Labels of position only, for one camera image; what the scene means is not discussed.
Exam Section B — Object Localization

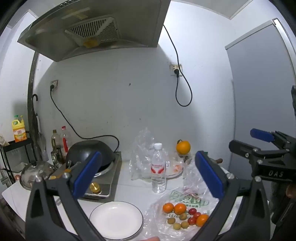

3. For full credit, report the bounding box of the hanging clear plastic bag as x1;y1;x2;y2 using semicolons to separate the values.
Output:
36;132;49;161

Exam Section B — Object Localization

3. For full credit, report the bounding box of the black range hood cable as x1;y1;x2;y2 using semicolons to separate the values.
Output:
163;24;193;107

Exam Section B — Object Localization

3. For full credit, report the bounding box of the clear plastic water bottle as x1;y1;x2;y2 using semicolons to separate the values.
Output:
151;143;167;193

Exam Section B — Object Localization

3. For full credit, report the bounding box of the red label plastic bottle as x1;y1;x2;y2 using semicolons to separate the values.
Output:
60;126;71;153

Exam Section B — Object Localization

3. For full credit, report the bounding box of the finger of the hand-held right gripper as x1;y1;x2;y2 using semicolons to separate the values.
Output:
250;128;296;151
228;140;290;164

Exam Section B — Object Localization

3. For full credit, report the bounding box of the green printed plastic bag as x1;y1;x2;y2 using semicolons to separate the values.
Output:
143;186;220;239

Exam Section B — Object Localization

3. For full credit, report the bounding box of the person's right hand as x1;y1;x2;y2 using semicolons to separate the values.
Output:
285;185;296;198

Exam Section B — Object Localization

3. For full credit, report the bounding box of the black cooker power cable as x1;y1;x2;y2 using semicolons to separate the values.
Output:
50;85;120;153

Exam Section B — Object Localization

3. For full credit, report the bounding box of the black umbrella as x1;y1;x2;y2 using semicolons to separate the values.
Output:
32;94;43;149

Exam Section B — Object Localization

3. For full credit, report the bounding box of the grey refrigerator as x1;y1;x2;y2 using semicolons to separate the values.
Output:
225;18;296;167

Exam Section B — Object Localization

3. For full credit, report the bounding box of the white plate with dark rim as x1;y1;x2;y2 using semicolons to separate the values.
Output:
89;201;144;240

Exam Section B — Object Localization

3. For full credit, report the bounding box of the steel induction cooker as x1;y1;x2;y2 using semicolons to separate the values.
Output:
50;152;122;198

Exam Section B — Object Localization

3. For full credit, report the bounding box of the stainless steel pot lid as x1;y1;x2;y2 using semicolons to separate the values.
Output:
20;160;55;190

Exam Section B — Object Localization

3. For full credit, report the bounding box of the large orange with stem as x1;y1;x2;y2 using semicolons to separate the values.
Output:
176;139;191;155

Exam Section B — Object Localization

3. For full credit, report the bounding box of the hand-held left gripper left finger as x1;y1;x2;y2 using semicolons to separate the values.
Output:
25;151;104;241

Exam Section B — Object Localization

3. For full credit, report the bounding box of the black wok with wooden handle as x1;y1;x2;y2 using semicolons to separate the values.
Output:
50;140;116;180

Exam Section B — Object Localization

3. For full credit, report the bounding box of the black wire rack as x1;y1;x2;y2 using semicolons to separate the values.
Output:
0;131;35;188

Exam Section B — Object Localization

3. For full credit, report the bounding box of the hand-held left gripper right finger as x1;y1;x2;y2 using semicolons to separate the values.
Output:
188;151;271;241

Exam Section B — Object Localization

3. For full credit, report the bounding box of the dark oil bottle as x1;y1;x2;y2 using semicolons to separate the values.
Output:
51;129;62;154

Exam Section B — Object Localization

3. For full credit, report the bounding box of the yellow detergent bottle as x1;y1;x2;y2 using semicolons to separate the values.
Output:
12;115;28;143

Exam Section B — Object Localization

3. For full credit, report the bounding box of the steel range hood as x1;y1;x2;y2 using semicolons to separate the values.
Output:
17;0;171;62

